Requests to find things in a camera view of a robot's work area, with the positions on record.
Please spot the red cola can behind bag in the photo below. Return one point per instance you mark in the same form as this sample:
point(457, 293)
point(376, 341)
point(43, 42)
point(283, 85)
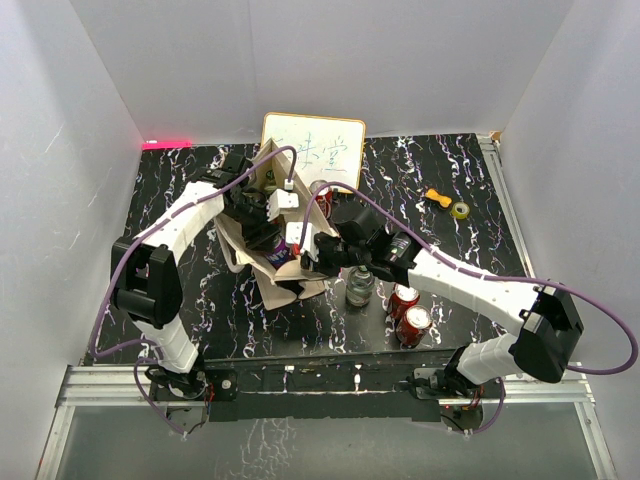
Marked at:
point(324, 197)

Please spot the red cola can middle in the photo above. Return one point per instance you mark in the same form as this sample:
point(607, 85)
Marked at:
point(401, 299)

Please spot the aluminium frame rail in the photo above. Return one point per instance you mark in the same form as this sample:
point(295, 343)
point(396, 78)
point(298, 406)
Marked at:
point(350, 385)

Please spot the small whiteboard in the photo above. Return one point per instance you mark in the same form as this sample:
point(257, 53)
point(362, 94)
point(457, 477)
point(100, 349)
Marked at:
point(328, 148)

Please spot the yellow tape roll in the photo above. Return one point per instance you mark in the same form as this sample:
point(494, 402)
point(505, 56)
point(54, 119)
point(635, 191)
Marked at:
point(460, 210)

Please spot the cream canvas tote bag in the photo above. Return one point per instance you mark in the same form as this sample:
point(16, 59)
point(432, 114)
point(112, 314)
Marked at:
point(293, 281)

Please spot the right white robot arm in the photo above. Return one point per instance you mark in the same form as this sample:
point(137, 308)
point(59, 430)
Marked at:
point(541, 323)

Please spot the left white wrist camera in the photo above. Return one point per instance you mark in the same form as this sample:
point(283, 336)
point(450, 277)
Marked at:
point(281, 201)

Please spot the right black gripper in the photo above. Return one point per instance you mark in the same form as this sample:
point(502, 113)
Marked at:
point(322, 265)

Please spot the red cola can front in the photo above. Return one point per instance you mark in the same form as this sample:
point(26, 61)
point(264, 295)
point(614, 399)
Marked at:
point(413, 326)

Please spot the clear glass bottle on table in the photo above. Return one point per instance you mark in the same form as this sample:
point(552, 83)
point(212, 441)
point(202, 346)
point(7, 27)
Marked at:
point(359, 287)

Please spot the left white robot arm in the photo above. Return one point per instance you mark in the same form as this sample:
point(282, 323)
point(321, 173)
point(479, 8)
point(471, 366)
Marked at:
point(145, 278)

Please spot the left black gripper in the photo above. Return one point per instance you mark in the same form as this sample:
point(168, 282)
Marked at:
point(262, 235)

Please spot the yellow bone-shaped toy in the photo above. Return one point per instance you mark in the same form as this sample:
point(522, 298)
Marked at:
point(434, 196)

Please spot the clear glass bottle green cap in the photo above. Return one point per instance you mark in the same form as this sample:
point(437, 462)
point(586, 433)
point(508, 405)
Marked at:
point(270, 183)

